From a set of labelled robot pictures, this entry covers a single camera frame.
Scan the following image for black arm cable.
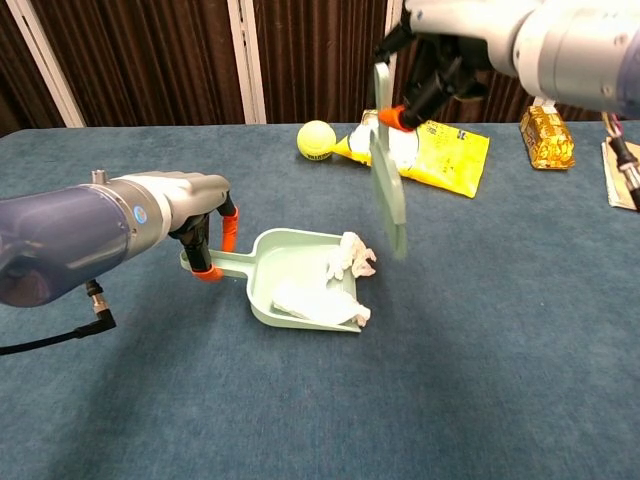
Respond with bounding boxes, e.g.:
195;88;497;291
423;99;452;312
0;278;118;356
602;112;640;211

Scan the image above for mint green hand broom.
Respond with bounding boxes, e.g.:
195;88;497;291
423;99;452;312
369;60;407;260

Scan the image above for blue felt table mat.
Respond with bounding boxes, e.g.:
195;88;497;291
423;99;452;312
0;121;640;480

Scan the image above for mint green dustpan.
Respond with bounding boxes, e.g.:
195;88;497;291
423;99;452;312
179;228;362;334

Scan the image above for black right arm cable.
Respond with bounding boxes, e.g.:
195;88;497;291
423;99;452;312
602;112;640;211

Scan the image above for white paper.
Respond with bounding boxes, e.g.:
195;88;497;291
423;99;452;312
272;231;378;326

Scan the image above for yellow snack bag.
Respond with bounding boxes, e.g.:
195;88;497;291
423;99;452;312
333;109;491;199

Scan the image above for yellow tennis ball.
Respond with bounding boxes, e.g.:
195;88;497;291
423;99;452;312
296;120;336;163

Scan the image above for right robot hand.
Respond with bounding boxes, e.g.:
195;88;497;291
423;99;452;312
373;0;539;132

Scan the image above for gold foil snack pack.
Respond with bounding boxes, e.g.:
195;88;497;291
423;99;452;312
518;104;576;171

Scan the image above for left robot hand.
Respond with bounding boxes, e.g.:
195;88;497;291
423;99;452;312
149;171;240;284

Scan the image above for brown spiral notebook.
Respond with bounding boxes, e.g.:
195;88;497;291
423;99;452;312
601;137;640;210

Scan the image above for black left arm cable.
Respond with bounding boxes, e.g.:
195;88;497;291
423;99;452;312
0;278;118;356

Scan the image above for dark brown partition screen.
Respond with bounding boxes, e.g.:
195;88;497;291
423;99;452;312
0;0;640;137

